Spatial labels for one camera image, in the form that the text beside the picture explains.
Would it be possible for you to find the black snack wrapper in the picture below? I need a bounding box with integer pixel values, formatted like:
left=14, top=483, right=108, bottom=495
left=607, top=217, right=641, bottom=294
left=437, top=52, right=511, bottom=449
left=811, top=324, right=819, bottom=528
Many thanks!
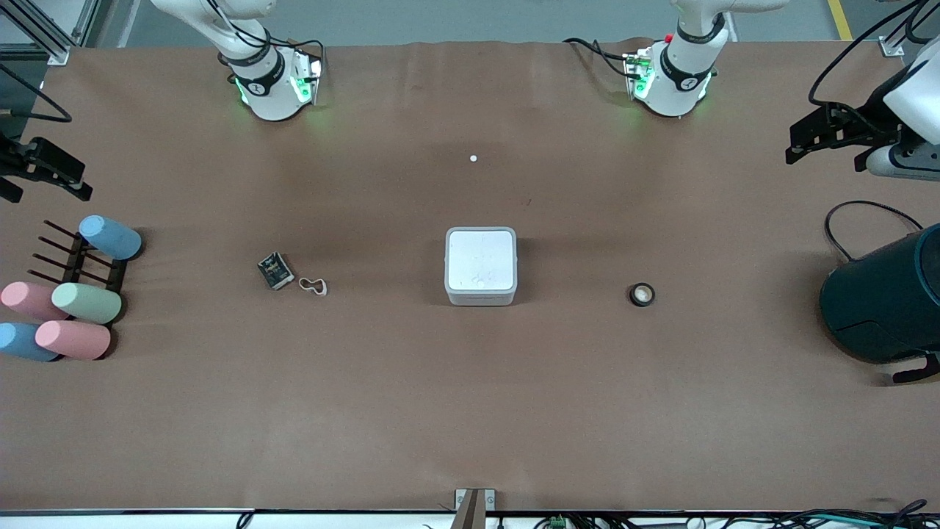
left=257, top=252, right=295, bottom=291

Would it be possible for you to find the white square lidded trash bin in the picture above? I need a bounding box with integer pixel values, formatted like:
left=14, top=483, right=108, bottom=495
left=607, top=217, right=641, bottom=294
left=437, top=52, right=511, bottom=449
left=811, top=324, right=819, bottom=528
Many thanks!
left=444, top=226, right=518, bottom=307

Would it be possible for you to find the blue plastic cup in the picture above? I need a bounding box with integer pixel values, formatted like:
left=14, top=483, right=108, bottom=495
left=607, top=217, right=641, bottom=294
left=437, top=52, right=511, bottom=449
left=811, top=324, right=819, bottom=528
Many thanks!
left=79, top=215, right=143, bottom=261
left=0, top=322, right=59, bottom=363

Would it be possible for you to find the dark cup rack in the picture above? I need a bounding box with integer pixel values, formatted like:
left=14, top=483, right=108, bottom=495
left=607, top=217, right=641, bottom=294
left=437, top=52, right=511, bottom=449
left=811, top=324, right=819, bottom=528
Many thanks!
left=29, top=219, right=128, bottom=311

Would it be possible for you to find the green plastic cup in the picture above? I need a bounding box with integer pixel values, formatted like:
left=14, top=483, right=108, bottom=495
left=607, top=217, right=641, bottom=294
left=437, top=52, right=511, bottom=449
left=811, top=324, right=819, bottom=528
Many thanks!
left=51, top=282, right=123, bottom=325

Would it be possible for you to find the pink plastic cup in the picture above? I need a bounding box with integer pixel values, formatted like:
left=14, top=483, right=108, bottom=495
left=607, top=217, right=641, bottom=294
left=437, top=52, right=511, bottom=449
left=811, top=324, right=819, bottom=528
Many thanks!
left=0, top=281, right=71, bottom=322
left=35, top=320, right=112, bottom=361

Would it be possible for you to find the dark teal round container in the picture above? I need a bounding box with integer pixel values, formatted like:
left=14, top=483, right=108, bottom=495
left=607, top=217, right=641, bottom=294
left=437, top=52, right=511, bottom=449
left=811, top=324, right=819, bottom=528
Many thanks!
left=820, top=223, right=940, bottom=365

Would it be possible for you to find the black curved stand foot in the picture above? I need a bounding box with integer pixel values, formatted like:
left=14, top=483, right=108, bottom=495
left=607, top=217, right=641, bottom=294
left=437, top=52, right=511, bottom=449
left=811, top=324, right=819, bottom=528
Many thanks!
left=892, top=353, right=940, bottom=385

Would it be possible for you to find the brown table cover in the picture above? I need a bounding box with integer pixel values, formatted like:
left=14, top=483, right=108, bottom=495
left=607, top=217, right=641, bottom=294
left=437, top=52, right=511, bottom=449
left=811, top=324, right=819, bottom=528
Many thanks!
left=0, top=37, right=940, bottom=513

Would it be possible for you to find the black looped cable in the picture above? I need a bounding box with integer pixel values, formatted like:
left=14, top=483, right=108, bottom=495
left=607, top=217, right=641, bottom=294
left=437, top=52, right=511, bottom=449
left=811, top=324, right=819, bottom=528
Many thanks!
left=824, top=200, right=925, bottom=262

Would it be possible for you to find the aluminium frame profile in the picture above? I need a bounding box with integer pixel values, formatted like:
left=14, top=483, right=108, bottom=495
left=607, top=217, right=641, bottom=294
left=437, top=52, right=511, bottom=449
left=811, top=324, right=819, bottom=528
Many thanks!
left=0, top=0, right=96, bottom=67
left=879, top=0, right=940, bottom=58

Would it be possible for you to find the metal base connector bracket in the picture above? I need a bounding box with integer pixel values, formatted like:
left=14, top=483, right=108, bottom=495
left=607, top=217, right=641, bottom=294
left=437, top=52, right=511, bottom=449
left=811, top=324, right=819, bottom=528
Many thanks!
left=623, top=48, right=654, bottom=101
left=292, top=51, right=325, bottom=105

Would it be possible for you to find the black arm base cable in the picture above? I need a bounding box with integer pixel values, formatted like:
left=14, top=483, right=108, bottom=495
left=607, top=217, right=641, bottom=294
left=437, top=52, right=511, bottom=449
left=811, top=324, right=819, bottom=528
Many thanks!
left=563, top=37, right=634, bottom=79

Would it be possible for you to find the black cable bundle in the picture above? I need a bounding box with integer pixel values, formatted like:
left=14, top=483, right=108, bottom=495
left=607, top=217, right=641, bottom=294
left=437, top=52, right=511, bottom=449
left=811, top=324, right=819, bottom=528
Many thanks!
left=764, top=500, right=940, bottom=529

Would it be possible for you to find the brown post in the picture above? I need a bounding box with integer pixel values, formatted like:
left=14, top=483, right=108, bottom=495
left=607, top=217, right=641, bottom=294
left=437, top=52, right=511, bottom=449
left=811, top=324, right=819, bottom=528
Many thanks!
left=449, top=491, right=487, bottom=529

